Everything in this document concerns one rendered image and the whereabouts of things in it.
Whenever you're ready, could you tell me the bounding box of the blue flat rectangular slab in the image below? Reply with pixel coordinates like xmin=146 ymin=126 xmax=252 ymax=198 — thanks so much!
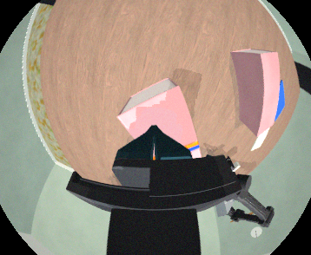
xmin=275 ymin=80 xmax=285 ymax=121

